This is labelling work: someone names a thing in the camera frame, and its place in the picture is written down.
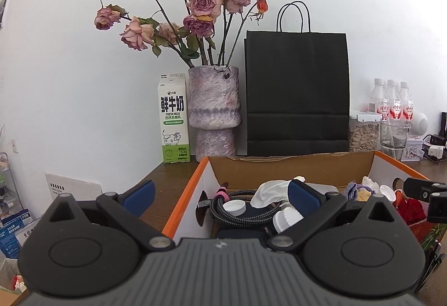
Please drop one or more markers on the dried pink rose bouquet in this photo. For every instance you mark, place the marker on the dried pink rose bouquet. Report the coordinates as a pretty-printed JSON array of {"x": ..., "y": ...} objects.
[{"x": 204, "y": 2}]

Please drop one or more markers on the black paper bag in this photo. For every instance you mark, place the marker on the black paper bag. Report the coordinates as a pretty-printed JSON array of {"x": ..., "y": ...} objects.
[{"x": 297, "y": 89}]

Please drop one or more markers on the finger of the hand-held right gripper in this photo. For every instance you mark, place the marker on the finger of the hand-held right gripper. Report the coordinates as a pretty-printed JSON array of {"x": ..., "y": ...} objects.
[{"x": 419, "y": 187}]

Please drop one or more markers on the white wall outlet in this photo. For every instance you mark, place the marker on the white wall outlet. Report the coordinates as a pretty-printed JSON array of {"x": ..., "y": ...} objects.
[{"x": 14, "y": 146}]

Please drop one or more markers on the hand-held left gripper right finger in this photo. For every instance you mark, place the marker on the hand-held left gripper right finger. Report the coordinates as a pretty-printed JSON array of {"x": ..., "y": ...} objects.
[{"x": 303, "y": 197}]

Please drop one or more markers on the black upright device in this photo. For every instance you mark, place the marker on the black upright device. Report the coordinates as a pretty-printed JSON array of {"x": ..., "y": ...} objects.
[{"x": 443, "y": 124}]

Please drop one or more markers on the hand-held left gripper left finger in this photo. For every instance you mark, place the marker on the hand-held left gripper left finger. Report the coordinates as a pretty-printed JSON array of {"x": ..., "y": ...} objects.
[{"x": 138, "y": 197}]

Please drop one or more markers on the red orange cardboard box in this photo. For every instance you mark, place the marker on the red orange cardboard box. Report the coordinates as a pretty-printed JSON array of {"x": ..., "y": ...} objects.
[{"x": 297, "y": 166}]

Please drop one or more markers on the white tin box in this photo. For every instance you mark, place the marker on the white tin box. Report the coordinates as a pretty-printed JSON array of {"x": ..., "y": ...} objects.
[{"x": 415, "y": 150}]

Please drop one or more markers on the red artificial rose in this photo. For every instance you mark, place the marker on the red artificial rose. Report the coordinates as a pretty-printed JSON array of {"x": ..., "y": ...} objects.
[{"x": 410, "y": 211}]

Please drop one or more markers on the yellow white plush toy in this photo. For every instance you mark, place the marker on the yellow white plush toy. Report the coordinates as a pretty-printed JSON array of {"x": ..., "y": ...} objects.
[{"x": 387, "y": 191}]

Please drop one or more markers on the clear glass cup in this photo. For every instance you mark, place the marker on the clear glass cup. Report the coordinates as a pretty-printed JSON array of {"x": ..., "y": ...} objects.
[{"x": 394, "y": 138}]

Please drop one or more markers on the clear seed container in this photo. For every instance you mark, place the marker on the clear seed container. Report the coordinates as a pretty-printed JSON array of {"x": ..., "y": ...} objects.
[{"x": 363, "y": 136}]

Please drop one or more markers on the wall paper sheet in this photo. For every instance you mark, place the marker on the wall paper sheet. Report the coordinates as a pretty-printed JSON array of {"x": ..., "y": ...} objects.
[{"x": 4, "y": 11}]

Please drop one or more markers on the white bottle cap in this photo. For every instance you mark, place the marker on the white bottle cap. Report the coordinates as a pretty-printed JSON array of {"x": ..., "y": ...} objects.
[{"x": 234, "y": 207}]

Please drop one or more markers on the purple mottled vase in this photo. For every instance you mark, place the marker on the purple mottled vase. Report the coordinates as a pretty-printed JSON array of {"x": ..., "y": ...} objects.
[{"x": 213, "y": 100}]

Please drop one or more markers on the metal rack with toiletries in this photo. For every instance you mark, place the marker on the metal rack with toiletries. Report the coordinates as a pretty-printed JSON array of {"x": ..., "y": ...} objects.
[{"x": 7, "y": 201}]

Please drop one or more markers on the white charger plug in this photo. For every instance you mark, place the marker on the white charger plug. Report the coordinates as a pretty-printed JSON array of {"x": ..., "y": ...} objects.
[{"x": 436, "y": 151}]

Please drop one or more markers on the blue white box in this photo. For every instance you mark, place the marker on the blue white box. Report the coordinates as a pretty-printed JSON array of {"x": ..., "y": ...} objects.
[{"x": 14, "y": 232}]

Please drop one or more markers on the white plastic jar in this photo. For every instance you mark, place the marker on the white plastic jar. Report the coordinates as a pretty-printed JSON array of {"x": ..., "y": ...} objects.
[{"x": 286, "y": 218}]

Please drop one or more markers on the white round speaker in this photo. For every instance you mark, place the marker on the white round speaker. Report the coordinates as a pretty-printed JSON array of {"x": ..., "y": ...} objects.
[{"x": 420, "y": 124}]

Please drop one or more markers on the white green milk carton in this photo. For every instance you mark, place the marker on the white green milk carton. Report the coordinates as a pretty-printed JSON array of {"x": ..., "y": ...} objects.
[{"x": 173, "y": 117}]

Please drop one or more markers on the white tissue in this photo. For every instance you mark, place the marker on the white tissue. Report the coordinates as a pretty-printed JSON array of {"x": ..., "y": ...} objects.
[{"x": 270, "y": 190}]

